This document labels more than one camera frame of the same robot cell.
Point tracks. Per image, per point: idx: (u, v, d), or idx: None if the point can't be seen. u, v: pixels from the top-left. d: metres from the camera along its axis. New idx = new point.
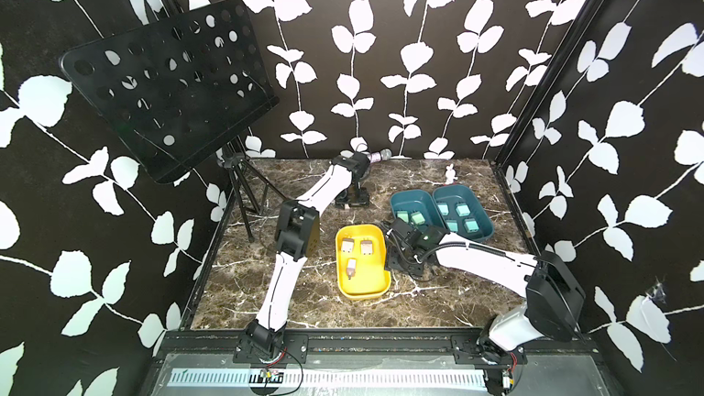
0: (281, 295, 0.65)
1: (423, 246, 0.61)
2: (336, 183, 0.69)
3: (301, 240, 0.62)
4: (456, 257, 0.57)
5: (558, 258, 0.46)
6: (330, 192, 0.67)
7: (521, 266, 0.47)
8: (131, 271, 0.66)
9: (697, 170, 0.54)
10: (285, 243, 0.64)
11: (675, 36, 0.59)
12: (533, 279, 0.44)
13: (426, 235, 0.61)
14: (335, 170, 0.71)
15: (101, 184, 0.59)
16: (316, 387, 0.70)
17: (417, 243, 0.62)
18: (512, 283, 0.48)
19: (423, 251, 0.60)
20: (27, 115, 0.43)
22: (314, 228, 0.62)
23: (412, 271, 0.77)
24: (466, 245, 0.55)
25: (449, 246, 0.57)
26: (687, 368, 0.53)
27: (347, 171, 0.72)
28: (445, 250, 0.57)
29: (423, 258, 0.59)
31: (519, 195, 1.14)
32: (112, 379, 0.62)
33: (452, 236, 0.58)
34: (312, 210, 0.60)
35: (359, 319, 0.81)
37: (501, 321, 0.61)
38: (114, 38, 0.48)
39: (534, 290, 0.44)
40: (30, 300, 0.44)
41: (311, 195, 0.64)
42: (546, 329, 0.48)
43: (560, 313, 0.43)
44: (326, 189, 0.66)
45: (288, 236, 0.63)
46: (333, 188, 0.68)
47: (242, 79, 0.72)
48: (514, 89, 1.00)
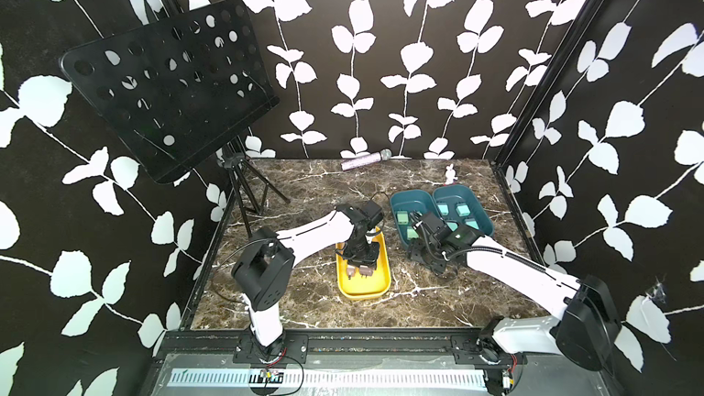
0: (264, 324, 0.59)
1: (454, 243, 0.58)
2: (332, 234, 0.58)
3: (261, 287, 0.47)
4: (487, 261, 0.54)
5: (604, 285, 0.44)
6: (321, 240, 0.56)
7: (561, 286, 0.45)
8: (131, 271, 0.66)
9: (697, 170, 0.54)
10: (241, 283, 0.49)
11: (674, 37, 0.59)
12: (573, 302, 0.42)
13: (458, 233, 0.59)
14: (336, 218, 0.60)
15: (101, 184, 0.59)
16: (316, 387, 0.70)
17: (446, 239, 0.60)
18: (546, 302, 0.47)
19: (452, 247, 0.58)
20: (27, 115, 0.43)
22: (284, 273, 0.48)
23: (434, 267, 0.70)
24: (501, 253, 0.52)
25: (482, 249, 0.54)
26: (686, 368, 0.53)
27: (351, 225, 0.61)
28: (478, 253, 0.55)
29: (451, 257, 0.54)
31: (519, 195, 1.14)
32: (112, 380, 0.62)
33: (487, 239, 0.56)
34: (287, 251, 0.48)
35: (359, 319, 0.81)
37: (513, 325, 0.60)
38: (114, 38, 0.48)
39: (573, 313, 0.41)
40: (30, 299, 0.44)
41: (293, 236, 0.52)
42: (574, 353, 0.46)
43: (597, 343, 0.42)
44: (320, 234, 0.55)
45: (245, 279, 0.49)
46: (324, 237, 0.57)
47: (242, 79, 0.72)
48: (514, 89, 1.00)
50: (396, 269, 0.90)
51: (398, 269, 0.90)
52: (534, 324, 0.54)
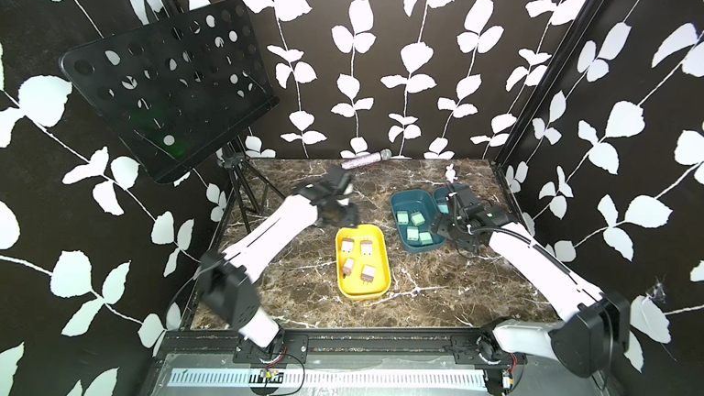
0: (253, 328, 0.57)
1: (483, 220, 0.56)
2: (290, 224, 0.51)
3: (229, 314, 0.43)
4: (512, 247, 0.52)
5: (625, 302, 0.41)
6: (282, 235, 0.50)
7: (580, 291, 0.43)
8: (131, 271, 0.66)
9: (697, 170, 0.54)
10: None
11: (674, 37, 0.59)
12: (587, 309, 0.41)
13: (490, 212, 0.57)
14: (291, 209, 0.53)
15: (102, 184, 0.59)
16: (316, 387, 0.70)
17: (476, 215, 0.58)
18: (558, 302, 0.45)
19: (478, 223, 0.57)
20: (27, 115, 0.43)
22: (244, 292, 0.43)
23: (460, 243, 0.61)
24: (529, 242, 0.51)
25: (511, 233, 0.53)
26: (686, 368, 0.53)
27: (312, 207, 0.54)
28: (505, 236, 0.53)
29: (477, 228, 0.57)
31: (519, 195, 1.14)
32: (112, 379, 0.62)
33: (518, 226, 0.54)
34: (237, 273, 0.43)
35: (359, 319, 0.81)
37: (514, 324, 0.60)
38: (114, 38, 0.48)
39: (582, 319, 0.40)
40: (31, 299, 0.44)
41: (243, 248, 0.46)
42: (566, 357, 0.45)
43: (596, 352, 0.41)
44: (279, 228, 0.50)
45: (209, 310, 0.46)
46: (284, 230, 0.50)
47: (242, 79, 0.72)
48: (514, 89, 1.00)
50: (396, 269, 0.90)
51: (398, 269, 0.90)
52: (536, 326, 0.53)
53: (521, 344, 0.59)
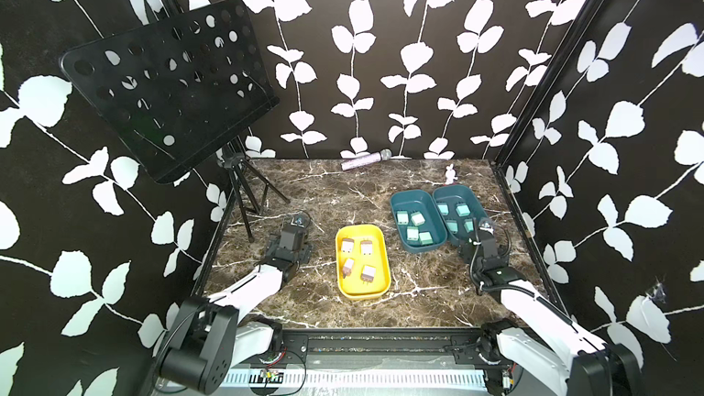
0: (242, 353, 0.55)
1: (494, 279, 0.62)
2: (265, 283, 0.57)
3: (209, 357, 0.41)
4: (521, 302, 0.56)
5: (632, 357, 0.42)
6: (258, 293, 0.55)
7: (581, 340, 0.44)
8: (131, 271, 0.66)
9: (697, 170, 0.54)
10: (181, 374, 0.41)
11: (674, 37, 0.59)
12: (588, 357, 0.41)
13: (500, 271, 0.62)
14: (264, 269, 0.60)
15: (102, 184, 0.59)
16: (316, 387, 0.70)
17: (489, 273, 0.63)
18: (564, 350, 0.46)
19: (490, 281, 0.62)
20: (27, 115, 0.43)
22: (227, 335, 0.43)
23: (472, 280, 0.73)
24: (533, 296, 0.54)
25: (519, 291, 0.56)
26: (686, 368, 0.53)
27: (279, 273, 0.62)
28: (513, 293, 0.57)
29: (489, 290, 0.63)
31: (519, 195, 1.14)
32: (112, 379, 0.62)
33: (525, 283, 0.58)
34: (226, 310, 0.44)
35: (359, 319, 0.81)
37: (523, 341, 0.59)
38: (114, 38, 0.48)
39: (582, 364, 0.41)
40: (31, 299, 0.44)
41: (227, 294, 0.49)
42: None
43: None
44: (255, 286, 0.54)
45: (181, 362, 0.42)
46: (259, 289, 0.55)
47: (242, 79, 0.72)
48: (514, 89, 1.00)
50: (396, 269, 0.90)
51: (398, 269, 0.90)
52: (551, 361, 0.51)
53: (527, 364, 0.57)
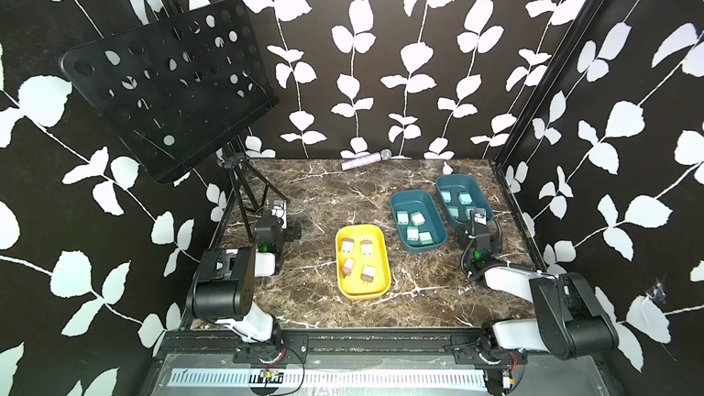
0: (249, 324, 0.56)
1: (479, 266, 0.70)
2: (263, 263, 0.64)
3: (239, 284, 0.47)
4: (499, 276, 0.63)
5: (582, 280, 0.48)
6: None
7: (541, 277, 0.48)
8: (131, 271, 0.66)
9: (697, 170, 0.54)
10: (212, 309, 0.46)
11: (674, 37, 0.59)
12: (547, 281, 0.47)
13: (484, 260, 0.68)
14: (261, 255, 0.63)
15: (101, 185, 0.59)
16: (316, 387, 0.70)
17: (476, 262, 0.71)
18: None
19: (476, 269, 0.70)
20: (27, 115, 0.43)
22: (250, 266, 0.50)
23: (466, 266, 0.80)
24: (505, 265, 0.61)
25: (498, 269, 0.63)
26: (687, 368, 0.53)
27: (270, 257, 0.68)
28: (493, 269, 0.65)
29: (474, 277, 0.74)
31: (519, 195, 1.14)
32: (112, 379, 0.62)
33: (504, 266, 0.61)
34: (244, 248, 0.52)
35: (359, 319, 0.81)
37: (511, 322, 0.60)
38: (114, 38, 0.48)
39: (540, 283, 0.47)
40: (30, 299, 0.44)
41: None
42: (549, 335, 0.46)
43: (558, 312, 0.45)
44: None
45: (209, 298, 0.46)
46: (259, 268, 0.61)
47: (242, 79, 0.72)
48: (514, 89, 1.00)
50: (396, 269, 0.90)
51: (398, 269, 0.90)
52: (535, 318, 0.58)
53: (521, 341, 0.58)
